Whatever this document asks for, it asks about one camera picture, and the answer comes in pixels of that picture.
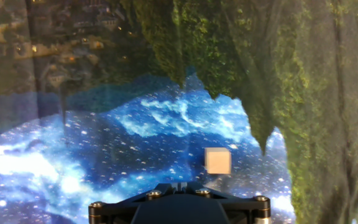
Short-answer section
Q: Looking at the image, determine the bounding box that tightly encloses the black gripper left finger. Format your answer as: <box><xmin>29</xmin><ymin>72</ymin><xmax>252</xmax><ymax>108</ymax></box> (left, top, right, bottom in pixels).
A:
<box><xmin>88</xmin><ymin>189</ymin><xmax>164</xmax><ymax>224</ymax></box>

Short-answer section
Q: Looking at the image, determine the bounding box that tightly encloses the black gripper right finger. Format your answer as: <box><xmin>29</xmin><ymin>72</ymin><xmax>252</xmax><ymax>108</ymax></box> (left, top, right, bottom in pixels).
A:
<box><xmin>196</xmin><ymin>188</ymin><xmax>272</xmax><ymax>224</ymax></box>

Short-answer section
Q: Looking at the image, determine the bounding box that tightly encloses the small wooden cube block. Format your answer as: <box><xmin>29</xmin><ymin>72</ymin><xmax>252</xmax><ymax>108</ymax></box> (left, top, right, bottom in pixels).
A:
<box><xmin>204</xmin><ymin>147</ymin><xmax>232</xmax><ymax>175</ymax></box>

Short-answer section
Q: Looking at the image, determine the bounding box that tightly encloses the galaxy landscape printed cloth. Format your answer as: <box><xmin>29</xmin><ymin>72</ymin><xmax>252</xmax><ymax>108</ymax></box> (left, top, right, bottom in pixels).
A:
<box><xmin>0</xmin><ymin>0</ymin><xmax>358</xmax><ymax>224</ymax></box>

